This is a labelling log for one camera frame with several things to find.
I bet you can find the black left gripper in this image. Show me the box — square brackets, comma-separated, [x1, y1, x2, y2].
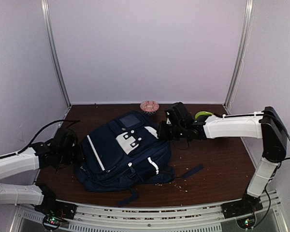
[58, 144, 86, 165]

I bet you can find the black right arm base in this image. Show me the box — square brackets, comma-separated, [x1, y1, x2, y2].
[221, 192, 263, 219]

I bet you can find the right aluminium frame post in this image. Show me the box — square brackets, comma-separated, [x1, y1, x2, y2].
[224, 0, 254, 111]

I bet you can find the aluminium front rail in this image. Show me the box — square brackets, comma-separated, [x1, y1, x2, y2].
[13, 189, 287, 232]

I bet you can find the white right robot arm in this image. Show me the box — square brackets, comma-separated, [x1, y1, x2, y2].
[157, 102, 288, 214]

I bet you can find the navy blue student backpack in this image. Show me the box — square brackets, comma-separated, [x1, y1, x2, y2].
[73, 110, 205, 206]

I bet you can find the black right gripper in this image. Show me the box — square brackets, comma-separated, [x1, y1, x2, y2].
[156, 121, 185, 142]

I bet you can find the green plate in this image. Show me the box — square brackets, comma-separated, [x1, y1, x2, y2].
[195, 111, 213, 120]

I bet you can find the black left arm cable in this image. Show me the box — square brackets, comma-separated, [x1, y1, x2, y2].
[0, 119, 81, 160]

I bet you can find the aluminium frame post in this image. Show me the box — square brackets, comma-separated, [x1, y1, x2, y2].
[41, 0, 71, 108]
[224, 0, 254, 111]

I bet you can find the red blue patterned bowl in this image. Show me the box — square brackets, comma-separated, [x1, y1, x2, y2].
[140, 101, 160, 116]

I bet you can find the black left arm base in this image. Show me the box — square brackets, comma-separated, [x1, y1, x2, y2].
[34, 184, 77, 219]

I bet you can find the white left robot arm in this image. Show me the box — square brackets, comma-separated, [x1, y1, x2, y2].
[0, 128, 84, 215]

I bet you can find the left aluminium frame post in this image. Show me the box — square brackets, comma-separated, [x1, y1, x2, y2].
[41, 0, 71, 108]

